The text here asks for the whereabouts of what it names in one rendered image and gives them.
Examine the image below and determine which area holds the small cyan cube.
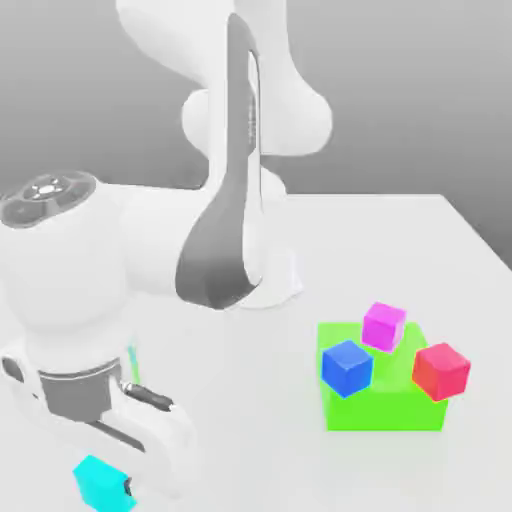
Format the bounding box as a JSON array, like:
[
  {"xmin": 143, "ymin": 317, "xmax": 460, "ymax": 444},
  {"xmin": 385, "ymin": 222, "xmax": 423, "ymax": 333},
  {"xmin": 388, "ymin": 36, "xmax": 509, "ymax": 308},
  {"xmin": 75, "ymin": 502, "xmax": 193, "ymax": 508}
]
[{"xmin": 72, "ymin": 454, "xmax": 138, "ymax": 512}]

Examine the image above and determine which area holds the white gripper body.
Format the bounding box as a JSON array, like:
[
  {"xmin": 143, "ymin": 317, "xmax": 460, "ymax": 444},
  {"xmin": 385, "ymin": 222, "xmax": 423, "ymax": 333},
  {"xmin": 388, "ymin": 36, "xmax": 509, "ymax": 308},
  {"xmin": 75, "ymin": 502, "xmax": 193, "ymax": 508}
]
[{"xmin": 50, "ymin": 389, "xmax": 198, "ymax": 500}]

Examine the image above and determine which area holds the large green box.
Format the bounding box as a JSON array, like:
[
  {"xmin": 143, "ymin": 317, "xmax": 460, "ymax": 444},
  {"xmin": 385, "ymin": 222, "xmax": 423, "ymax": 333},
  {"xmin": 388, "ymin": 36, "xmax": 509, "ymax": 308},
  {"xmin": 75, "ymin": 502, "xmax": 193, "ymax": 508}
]
[{"xmin": 317, "ymin": 321, "xmax": 450, "ymax": 433}]

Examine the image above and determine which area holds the small blue cube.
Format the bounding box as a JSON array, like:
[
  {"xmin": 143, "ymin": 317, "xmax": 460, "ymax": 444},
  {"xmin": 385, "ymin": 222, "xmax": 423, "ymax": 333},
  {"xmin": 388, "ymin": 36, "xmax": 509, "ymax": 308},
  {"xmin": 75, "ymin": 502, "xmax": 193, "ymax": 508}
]
[{"xmin": 320, "ymin": 339, "xmax": 375, "ymax": 400}]

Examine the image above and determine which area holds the small magenta cube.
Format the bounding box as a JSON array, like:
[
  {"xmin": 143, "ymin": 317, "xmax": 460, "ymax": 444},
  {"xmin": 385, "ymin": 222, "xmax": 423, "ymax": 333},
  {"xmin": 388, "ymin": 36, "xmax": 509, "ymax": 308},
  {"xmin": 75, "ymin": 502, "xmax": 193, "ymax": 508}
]
[{"xmin": 361, "ymin": 301, "xmax": 408, "ymax": 354}]

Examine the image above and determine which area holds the small red cube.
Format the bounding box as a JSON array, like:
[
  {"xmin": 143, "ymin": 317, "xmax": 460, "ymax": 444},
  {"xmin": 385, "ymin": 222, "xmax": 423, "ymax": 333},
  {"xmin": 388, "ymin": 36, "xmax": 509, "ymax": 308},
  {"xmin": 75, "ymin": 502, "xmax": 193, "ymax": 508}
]
[{"xmin": 411, "ymin": 342, "xmax": 472, "ymax": 403}]

